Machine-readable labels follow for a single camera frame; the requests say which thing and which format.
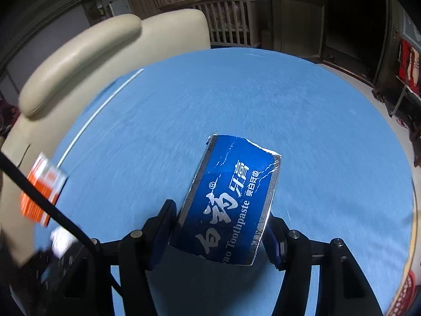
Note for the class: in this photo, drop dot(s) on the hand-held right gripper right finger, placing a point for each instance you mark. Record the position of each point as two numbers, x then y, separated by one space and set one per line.
274 247

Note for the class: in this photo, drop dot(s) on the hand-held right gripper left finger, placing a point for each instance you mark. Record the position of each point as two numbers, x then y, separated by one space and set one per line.
162 233

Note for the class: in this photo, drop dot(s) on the white tissue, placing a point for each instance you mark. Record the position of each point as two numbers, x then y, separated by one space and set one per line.
62 240

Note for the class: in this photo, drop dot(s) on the blue toothpaste box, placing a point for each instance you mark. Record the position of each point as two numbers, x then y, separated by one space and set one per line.
227 204

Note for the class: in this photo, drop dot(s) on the orange and white box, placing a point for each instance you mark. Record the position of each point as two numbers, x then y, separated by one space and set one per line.
33 200

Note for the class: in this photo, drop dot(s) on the thin white stick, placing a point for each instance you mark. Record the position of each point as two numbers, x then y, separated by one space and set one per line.
98 112

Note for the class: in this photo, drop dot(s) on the red plastic basket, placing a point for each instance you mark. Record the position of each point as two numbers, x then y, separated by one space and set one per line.
406 298

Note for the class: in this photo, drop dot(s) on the blue tablecloth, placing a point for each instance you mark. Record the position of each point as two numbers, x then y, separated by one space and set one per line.
230 98

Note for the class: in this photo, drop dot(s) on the beige leather chair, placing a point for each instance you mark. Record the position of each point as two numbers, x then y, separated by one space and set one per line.
98 49

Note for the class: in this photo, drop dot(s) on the metal shelf rack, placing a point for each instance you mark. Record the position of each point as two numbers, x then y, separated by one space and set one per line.
391 56

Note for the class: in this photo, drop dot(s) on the wooden crib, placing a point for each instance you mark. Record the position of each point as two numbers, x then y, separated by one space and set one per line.
230 19

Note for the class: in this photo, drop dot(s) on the dark wooden door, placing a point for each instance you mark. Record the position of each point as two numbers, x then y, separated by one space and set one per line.
296 23

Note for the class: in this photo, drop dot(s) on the red patterned cloth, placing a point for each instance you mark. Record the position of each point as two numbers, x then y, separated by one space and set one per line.
409 62

